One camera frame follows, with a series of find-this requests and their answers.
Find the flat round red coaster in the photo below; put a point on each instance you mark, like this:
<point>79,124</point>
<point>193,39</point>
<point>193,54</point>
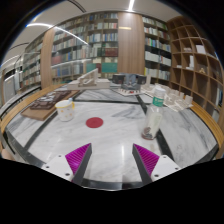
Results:
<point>94,122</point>

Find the glass-fronted bookshelf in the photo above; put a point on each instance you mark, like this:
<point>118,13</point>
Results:
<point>31,68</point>

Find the beige architectural model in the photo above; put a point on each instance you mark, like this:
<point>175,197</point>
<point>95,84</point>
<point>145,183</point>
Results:
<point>89,81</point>

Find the wide wall bookshelf with books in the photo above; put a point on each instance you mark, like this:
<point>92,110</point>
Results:
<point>86,46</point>

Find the white cup yellow rim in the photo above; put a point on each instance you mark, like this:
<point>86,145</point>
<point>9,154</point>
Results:
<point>64,111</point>

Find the wooden cubby shelf unit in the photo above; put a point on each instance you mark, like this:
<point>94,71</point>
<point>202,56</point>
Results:
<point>193,63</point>

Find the clear plastic bottle green label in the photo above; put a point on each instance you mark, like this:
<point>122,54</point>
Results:
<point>152,116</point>

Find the white architectural model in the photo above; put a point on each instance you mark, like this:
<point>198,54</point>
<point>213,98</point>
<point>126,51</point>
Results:
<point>175,100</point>

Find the straight ceiling light strip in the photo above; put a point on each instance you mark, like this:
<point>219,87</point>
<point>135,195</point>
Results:
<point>131,5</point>

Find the narrow wall bookshelf with books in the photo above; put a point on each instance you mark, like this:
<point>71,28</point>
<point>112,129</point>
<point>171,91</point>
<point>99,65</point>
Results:
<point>156,50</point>

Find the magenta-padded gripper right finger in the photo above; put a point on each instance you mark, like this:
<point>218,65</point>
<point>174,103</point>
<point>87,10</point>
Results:
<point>163,165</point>

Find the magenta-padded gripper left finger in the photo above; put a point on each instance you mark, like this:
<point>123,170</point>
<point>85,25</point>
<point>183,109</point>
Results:
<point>60,165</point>

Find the dark grey building model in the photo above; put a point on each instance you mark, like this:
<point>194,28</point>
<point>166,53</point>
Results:
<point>129,83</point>

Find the brown model on wooden board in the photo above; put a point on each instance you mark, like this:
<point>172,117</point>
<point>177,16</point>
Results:
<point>46,104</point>

